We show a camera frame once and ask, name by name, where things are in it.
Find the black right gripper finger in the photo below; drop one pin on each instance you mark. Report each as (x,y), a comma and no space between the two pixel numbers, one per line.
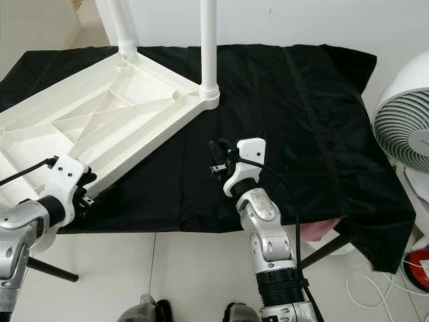
(216,153)

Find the white plastic table top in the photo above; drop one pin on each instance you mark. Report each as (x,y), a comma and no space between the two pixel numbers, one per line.
(141,94)

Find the white plastic table leg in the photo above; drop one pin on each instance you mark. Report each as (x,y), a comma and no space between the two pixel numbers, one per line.
(209,47)
(122,23)

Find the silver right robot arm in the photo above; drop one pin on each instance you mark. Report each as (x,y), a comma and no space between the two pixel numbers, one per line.
(268,235)

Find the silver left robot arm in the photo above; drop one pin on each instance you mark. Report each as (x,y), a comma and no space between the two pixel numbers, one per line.
(20,248)

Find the black fabric table cover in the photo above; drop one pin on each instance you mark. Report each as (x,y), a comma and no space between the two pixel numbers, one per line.
(308,134)

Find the pink soft item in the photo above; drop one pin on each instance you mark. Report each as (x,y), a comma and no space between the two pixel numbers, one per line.
(318,231)

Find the grey robot left foot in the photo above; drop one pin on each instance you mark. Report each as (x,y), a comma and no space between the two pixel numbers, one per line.
(144,310)

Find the grey robot foot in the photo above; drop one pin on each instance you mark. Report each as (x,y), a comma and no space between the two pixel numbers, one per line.
(144,310)
(244,313)

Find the grey metal table leg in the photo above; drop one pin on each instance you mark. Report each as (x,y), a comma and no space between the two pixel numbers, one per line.
(325,253)

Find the grey robot right foot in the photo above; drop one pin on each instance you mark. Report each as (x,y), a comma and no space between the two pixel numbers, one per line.
(244,313)

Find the white round standing fan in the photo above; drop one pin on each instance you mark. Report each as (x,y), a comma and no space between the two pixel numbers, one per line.
(405,121)

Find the white rounded appliance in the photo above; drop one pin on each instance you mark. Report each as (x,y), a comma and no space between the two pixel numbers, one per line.
(419,194)

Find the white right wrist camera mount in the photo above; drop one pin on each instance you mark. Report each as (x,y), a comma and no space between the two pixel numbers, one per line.
(248,157)

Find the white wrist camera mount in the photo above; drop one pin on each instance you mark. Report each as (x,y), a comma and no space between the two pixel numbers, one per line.
(67,178)
(248,157)

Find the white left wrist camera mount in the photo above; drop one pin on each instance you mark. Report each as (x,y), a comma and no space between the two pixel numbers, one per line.
(67,178)

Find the black metal frame rod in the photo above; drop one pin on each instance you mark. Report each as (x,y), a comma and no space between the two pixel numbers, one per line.
(53,270)

